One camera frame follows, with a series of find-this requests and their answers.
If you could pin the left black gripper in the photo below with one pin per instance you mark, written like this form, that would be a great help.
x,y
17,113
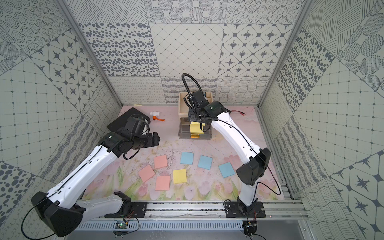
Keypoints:
x,y
153,139

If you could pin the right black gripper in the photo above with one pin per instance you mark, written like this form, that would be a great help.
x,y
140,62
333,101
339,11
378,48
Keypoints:
x,y
192,116

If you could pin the yellow sticky note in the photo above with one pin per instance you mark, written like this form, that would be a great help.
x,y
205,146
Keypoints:
x,y
197,128
180,176

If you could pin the beige drawer organizer cabinet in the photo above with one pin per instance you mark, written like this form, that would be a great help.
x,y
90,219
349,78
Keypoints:
x,y
183,108

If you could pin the grey drawer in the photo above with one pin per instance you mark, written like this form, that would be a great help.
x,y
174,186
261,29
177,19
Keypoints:
x,y
184,131

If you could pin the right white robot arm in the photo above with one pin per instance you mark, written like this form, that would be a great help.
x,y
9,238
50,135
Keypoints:
x,y
254,160

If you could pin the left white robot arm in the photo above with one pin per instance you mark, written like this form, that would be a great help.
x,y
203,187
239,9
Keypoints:
x,y
61,209

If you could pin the pink sticky note left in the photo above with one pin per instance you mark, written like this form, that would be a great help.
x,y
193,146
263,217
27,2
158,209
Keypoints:
x,y
146,173

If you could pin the pink sticky note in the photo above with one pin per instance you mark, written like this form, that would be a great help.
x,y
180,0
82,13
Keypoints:
x,y
146,173
162,183
160,161

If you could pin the blue sticky note left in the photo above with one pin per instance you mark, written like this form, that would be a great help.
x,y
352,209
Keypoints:
x,y
187,158

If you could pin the blue sticky note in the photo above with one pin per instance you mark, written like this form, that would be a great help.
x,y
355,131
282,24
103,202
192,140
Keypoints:
x,y
187,158
205,162
227,170

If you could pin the pink sticky note upper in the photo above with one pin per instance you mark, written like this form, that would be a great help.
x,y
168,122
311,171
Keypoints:
x,y
160,161

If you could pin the blue sticky note middle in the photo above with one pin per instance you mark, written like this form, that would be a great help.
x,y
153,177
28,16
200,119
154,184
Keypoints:
x,y
205,162

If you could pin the pink sticky note lower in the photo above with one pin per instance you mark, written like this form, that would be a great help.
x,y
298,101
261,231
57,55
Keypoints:
x,y
162,183

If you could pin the blue sticky note right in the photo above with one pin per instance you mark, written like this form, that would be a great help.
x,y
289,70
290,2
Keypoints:
x,y
227,170

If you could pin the black flat case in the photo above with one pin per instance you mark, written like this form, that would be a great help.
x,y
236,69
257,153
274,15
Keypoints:
x,y
122,120

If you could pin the small green circuit board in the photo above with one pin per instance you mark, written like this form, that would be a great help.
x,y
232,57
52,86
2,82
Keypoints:
x,y
121,226

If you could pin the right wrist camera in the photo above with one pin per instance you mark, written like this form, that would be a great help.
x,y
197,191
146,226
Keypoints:
x,y
198,98

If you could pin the black battery holder with wires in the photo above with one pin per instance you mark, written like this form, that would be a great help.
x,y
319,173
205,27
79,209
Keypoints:
x,y
234,111

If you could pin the white valve orange handle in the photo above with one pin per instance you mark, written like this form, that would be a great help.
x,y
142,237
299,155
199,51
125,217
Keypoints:
x,y
156,116

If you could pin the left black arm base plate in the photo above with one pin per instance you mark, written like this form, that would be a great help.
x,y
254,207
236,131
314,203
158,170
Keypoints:
x,y
135,209

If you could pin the white slotted cable duct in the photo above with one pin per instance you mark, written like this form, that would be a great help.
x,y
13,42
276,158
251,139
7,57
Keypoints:
x,y
164,225

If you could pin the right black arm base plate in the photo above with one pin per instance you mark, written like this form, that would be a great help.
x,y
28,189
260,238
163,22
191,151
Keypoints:
x,y
238,210

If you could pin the aluminium mounting rail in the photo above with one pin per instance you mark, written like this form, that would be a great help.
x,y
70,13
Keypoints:
x,y
212,210

